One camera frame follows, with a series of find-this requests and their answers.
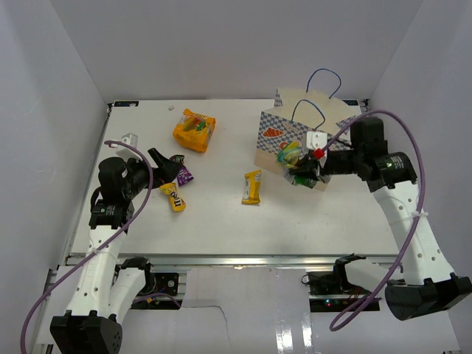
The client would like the blue checkered paper bag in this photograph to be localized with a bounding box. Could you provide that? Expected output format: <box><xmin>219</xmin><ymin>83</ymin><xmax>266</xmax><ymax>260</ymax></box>
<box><xmin>254</xmin><ymin>68</ymin><xmax>361</xmax><ymax>190</ymax></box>

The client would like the yellow m&m's packet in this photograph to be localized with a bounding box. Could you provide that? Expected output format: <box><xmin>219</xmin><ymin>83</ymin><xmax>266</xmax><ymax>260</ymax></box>
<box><xmin>159</xmin><ymin>182</ymin><xmax>186</xmax><ymax>212</ymax></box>

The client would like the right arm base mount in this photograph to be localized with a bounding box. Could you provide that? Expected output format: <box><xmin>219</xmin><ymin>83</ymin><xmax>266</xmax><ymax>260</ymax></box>
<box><xmin>300</xmin><ymin>271</ymin><xmax>369</xmax><ymax>313</ymax></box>

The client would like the white front cover sheet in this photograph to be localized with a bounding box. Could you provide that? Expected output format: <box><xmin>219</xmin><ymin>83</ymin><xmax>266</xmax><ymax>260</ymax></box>
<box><xmin>31</xmin><ymin>265</ymin><xmax>462</xmax><ymax>354</ymax></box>

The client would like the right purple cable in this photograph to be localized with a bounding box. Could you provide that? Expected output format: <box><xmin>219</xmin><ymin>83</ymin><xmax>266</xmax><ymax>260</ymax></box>
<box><xmin>328</xmin><ymin>109</ymin><xmax>428</xmax><ymax>332</ymax></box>

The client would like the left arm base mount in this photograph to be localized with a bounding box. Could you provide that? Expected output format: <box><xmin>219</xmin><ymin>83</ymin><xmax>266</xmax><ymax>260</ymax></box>
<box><xmin>138</xmin><ymin>273</ymin><xmax>179</xmax><ymax>296</ymax></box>

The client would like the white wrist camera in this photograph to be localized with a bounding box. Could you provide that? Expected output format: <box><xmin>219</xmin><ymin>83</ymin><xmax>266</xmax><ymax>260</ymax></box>
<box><xmin>108</xmin><ymin>133</ymin><xmax>140</xmax><ymax>161</ymax></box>
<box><xmin>304</xmin><ymin>131</ymin><xmax>327</xmax><ymax>160</ymax></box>

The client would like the green fox's candy bag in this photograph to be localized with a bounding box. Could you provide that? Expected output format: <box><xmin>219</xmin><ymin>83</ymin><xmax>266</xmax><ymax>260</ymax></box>
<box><xmin>276</xmin><ymin>142</ymin><xmax>316</xmax><ymax>189</ymax></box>

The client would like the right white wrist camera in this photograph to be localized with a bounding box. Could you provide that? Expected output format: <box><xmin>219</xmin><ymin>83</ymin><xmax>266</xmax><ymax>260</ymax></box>
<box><xmin>304</xmin><ymin>131</ymin><xmax>327</xmax><ymax>160</ymax></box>

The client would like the orange mango gummy bag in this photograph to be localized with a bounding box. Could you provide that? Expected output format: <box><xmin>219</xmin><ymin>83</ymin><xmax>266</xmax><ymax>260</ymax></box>
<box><xmin>173</xmin><ymin>108</ymin><xmax>216</xmax><ymax>153</ymax></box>

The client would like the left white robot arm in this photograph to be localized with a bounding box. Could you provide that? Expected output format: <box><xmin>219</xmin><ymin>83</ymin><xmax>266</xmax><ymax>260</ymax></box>
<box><xmin>49</xmin><ymin>148</ymin><xmax>183</xmax><ymax>353</ymax></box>

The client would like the purple cable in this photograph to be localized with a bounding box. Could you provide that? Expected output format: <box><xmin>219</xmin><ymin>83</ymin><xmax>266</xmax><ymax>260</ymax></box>
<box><xmin>328</xmin><ymin>109</ymin><xmax>428</xmax><ymax>332</ymax></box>
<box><xmin>18</xmin><ymin>139</ymin><xmax>182</xmax><ymax>354</ymax></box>

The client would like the yellow snack bar packet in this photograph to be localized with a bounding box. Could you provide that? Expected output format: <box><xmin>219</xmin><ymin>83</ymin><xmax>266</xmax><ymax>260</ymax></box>
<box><xmin>242</xmin><ymin>170</ymin><xmax>262</xmax><ymax>205</ymax></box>

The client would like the purple m&m's packet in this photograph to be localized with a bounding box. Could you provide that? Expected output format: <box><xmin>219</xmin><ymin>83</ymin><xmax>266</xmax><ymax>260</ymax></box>
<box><xmin>170</xmin><ymin>155</ymin><xmax>194</xmax><ymax>187</ymax></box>

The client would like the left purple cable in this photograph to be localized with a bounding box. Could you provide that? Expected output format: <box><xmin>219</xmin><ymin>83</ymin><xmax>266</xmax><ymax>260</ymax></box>
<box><xmin>18</xmin><ymin>139</ymin><xmax>182</xmax><ymax>354</ymax></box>

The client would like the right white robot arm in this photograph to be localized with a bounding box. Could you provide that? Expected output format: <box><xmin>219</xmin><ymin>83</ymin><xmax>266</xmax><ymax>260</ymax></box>
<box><xmin>290</xmin><ymin>117</ymin><xmax>471</xmax><ymax>321</ymax></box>

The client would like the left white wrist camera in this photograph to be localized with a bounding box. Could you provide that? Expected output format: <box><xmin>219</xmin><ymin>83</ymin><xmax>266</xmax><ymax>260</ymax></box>
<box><xmin>108</xmin><ymin>133</ymin><xmax>140</xmax><ymax>161</ymax></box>

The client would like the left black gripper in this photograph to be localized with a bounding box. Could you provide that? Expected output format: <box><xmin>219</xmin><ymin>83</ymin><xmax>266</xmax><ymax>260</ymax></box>
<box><xmin>122</xmin><ymin>147</ymin><xmax>183</xmax><ymax>199</ymax></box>

